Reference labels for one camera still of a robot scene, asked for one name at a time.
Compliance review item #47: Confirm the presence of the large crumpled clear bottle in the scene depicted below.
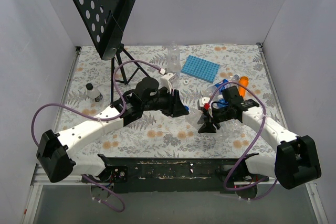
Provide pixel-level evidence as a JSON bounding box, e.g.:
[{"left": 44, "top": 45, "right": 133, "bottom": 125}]
[{"left": 216, "top": 120, "right": 243, "bottom": 140}]

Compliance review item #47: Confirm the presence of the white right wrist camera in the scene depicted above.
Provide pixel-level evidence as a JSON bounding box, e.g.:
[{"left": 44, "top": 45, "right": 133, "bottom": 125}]
[{"left": 197, "top": 97, "right": 212, "bottom": 112}]

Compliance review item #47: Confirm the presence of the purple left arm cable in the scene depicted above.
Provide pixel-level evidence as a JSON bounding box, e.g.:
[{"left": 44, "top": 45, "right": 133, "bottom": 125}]
[{"left": 30, "top": 60, "right": 166, "bottom": 213}]

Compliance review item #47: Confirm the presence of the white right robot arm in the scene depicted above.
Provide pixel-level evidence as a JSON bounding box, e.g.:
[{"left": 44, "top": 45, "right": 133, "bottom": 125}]
[{"left": 198, "top": 86, "right": 322, "bottom": 189}]

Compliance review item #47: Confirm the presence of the clear bottle green logo cap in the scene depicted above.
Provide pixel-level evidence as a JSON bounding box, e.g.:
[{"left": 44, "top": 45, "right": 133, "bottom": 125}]
[{"left": 167, "top": 55, "right": 181, "bottom": 89}]

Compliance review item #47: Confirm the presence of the black music stand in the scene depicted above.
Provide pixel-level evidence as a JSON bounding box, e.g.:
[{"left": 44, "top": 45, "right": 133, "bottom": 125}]
[{"left": 64, "top": 0, "right": 155, "bottom": 104}]

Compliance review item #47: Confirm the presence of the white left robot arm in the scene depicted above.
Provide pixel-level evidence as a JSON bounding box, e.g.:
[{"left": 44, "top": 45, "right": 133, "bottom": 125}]
[{"left": 37, "top": 77, "right": 189, "bottom": 183}]

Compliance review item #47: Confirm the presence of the blue studded building plate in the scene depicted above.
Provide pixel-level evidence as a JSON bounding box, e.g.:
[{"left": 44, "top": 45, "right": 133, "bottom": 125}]
[{"left": 181, "top": 55, "right": 220, "bottom": 83}]

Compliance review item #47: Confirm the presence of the blue label pepsi bottle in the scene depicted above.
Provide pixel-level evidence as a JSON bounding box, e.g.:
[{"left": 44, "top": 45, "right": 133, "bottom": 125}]
[{"left": 204, "top": 74, "right": 240, "bottom": 99}]

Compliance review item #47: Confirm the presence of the small black cap bottle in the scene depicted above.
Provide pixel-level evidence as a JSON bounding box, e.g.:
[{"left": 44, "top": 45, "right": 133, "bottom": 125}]
[{"left": 86, "top": 83, "right": 103, "bottom": 103}]

